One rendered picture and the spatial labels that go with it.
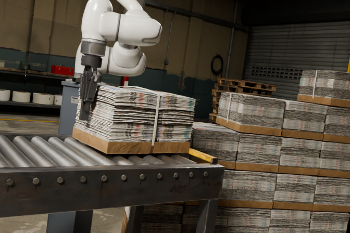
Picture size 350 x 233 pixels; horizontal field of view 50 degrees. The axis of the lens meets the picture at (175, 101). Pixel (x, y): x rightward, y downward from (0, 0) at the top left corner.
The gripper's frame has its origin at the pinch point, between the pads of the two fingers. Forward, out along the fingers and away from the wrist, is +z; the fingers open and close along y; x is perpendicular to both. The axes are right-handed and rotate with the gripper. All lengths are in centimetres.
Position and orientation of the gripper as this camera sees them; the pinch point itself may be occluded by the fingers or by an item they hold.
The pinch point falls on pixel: (84, 111)
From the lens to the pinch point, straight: 143.1
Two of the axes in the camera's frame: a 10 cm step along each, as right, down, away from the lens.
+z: -1.5, 9.9, 0.5
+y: -5.6, -1.2, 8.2
